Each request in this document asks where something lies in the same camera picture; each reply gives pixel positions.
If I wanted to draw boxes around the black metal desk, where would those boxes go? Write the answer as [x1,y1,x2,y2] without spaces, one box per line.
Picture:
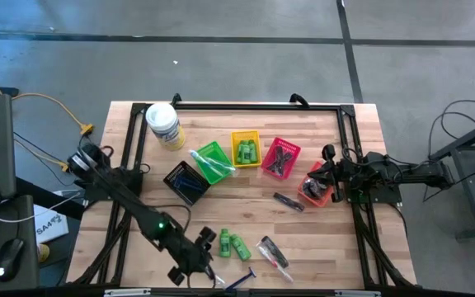
[429,113,475,240]

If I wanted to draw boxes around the green plastic basket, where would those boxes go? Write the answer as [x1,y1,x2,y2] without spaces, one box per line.
[193,140,238,186]

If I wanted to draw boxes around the black table frame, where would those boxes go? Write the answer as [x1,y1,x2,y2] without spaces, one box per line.
[66,92,418,297]

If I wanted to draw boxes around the blue disposable razor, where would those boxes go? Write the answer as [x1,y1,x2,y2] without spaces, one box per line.
[179,177,205,196]
[173,172,200,191]
[224,266,258,292]

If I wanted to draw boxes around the red plastic basket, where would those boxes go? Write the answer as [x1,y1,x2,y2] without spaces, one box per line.
[260,137,303,181]

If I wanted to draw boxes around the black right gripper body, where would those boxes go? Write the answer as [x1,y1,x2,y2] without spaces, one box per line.
[322,144,350,203]

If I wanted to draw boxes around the red white bagged toothbrush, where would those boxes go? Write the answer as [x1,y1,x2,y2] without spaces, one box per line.
[256,241,295,285]

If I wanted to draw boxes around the blue white bagged toothbrush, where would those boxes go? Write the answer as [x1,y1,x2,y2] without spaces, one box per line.
[198,158,233,178]
[188,148,238,177]

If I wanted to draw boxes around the dark grey desk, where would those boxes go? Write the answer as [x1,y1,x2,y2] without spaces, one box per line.
[0,193,40,294]

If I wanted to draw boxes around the black floor cable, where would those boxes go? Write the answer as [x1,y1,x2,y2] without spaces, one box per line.
[422,98,475,203]

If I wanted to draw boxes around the yellow round object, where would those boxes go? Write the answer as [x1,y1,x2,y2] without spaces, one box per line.
[37,243,51,264]

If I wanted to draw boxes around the orange plastic basket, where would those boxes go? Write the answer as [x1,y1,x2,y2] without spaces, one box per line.
[297,160,334,208]

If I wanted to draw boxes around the yellow plastic basket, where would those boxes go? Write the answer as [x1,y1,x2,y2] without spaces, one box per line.
[230,130,262,169]

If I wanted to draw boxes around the white cable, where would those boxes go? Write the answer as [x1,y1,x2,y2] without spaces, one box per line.
[0,191,82,224]

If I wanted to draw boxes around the silver aluminium strut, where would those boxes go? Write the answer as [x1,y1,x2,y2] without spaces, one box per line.
[103,288,152,297]
[334,290,382,297]

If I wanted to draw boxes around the Lysol wipes canister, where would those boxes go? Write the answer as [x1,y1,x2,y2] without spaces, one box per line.
[145,101,186,151]

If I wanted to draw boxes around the black plastic basket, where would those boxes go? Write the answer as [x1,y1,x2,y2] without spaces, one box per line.
[162,160,212,206]

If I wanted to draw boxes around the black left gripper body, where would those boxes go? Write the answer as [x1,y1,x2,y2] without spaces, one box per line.
[167,225,218,286]

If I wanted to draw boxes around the black computer mouse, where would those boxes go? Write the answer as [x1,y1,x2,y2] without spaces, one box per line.
[0,238,26,283]

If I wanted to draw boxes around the yellow cable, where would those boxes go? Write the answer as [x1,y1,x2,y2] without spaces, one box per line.
[13,139,70,172]
[0,68,95,137]

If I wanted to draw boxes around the white paper sheet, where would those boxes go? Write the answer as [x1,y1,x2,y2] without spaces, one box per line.
[33,204,69,244]

